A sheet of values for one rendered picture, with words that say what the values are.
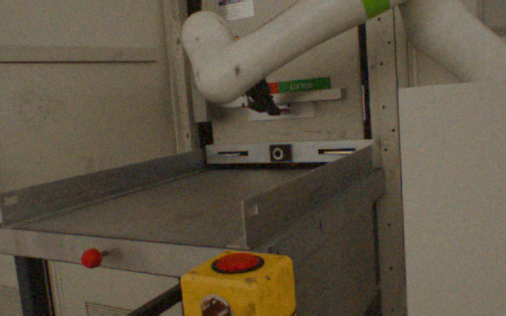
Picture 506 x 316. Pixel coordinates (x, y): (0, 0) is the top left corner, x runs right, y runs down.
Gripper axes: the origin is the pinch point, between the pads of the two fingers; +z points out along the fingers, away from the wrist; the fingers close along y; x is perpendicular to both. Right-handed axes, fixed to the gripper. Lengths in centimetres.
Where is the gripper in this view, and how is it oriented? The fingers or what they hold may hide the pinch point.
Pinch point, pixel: (271, 108)
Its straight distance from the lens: 135.1
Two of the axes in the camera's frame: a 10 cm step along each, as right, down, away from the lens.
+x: 8.8, -0.1, -4.7
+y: -1.6, 9.3, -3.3
